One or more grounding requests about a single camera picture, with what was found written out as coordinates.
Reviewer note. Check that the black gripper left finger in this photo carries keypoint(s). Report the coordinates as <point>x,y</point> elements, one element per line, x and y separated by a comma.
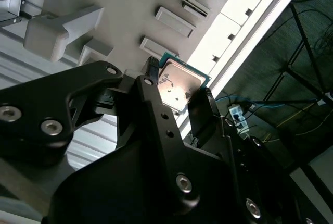
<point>26,109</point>

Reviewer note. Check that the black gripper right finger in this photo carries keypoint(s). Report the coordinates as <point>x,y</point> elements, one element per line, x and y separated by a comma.
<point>203,114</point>

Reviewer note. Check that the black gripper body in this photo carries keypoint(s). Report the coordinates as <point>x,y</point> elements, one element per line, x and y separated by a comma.
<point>117,195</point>

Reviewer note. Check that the silver topped CPU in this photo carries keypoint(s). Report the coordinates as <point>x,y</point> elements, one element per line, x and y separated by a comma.
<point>179,86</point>

